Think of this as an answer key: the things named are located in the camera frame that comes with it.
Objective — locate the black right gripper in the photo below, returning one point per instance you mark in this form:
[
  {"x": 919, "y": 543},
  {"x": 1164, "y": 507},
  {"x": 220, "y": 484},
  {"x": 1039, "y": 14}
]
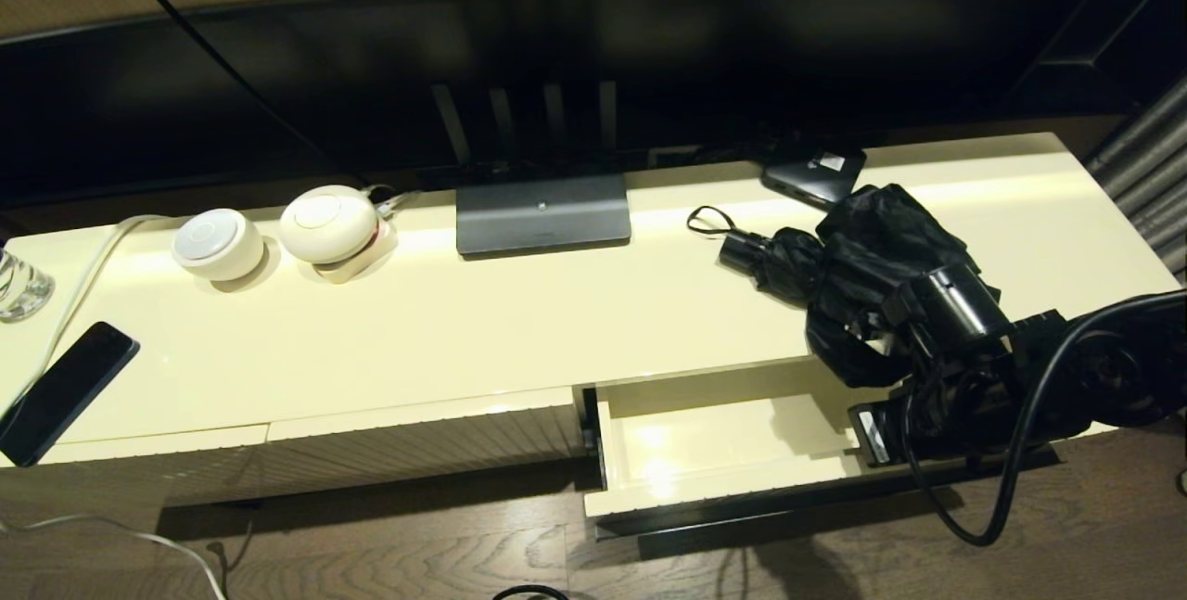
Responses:
[{"x": 955, "y": 414}]

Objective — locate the black umbrella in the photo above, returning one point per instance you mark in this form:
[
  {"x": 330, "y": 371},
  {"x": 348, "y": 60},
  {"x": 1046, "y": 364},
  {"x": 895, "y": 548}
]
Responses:
[{"x": 835, "y": 257}]

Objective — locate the blurred cream and black object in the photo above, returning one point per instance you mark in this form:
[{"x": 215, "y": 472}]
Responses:
[{"x": 556, "y": 322}]

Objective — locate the black set-top box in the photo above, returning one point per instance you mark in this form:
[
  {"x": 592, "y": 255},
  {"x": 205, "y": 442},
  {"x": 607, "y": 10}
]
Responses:
[{"x": 811, "y": 175}]

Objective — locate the grey pleated curtain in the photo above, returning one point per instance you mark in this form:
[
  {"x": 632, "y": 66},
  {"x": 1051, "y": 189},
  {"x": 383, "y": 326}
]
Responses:
[{"x": 1150, "y": 173}]

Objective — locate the black flat television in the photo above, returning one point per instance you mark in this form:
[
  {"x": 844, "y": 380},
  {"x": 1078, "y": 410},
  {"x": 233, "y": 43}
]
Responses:
[{"x": 695, "y": 53}]

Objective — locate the grey television base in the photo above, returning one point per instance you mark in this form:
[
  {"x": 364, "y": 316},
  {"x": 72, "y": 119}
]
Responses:
[{"x": 542, "y": 215}]

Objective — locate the white round dome device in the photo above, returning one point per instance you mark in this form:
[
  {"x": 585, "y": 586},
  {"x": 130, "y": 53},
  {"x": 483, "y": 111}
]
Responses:
[{"x": 326, "y": 224}]

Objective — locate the black smartphone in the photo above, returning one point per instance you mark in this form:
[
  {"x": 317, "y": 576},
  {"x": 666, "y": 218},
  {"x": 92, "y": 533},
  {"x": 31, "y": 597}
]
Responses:
[{"x": 67, "y": 391}]

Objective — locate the clear drinking glass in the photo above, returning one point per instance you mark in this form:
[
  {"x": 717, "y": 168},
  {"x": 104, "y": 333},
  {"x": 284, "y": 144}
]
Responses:
[{"x": 23, "y": 289}]

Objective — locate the cream charging base plate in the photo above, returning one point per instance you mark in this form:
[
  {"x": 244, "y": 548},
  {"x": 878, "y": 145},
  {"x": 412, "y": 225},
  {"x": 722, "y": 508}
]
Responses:
[{"x": 364, "y": 268}]

